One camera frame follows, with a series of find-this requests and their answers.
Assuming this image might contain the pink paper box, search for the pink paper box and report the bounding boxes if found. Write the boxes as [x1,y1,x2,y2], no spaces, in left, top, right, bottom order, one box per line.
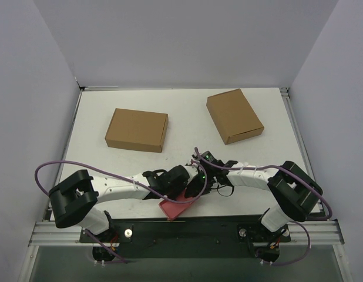
[159,189,196,221]

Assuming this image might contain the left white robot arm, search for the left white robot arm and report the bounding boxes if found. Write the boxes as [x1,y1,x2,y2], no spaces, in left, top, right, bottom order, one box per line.
[49,164,208,242]

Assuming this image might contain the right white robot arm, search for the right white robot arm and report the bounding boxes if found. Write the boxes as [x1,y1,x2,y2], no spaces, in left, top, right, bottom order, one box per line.
[194,149,323,233]

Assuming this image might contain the right brown cardboard box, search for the right brown cardboard box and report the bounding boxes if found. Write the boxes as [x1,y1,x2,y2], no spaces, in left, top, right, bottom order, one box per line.
[206,89,264,145]

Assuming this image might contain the brown cardboard box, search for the brown cardboard box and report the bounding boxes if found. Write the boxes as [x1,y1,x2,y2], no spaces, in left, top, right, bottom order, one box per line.
[206,89,264,145]
[105,108,169,153]

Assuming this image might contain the left brown cardboard box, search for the left brown cardboard box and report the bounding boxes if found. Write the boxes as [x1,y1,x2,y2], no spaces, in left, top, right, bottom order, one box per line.
[105,108,169,153]

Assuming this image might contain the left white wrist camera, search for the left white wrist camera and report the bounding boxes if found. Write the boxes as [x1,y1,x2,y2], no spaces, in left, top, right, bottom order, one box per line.
[184,165,199,179]

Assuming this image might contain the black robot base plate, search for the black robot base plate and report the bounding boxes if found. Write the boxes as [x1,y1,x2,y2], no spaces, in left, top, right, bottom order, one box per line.
[78,217,291,259]

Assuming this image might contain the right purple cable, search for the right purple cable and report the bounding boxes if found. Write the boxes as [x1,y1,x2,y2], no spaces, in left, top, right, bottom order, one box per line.
[193,146,334,221]

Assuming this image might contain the aluminium table frame rail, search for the aluminium table frame rail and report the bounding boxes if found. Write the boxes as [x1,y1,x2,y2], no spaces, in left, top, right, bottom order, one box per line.
[279,87,345,245]

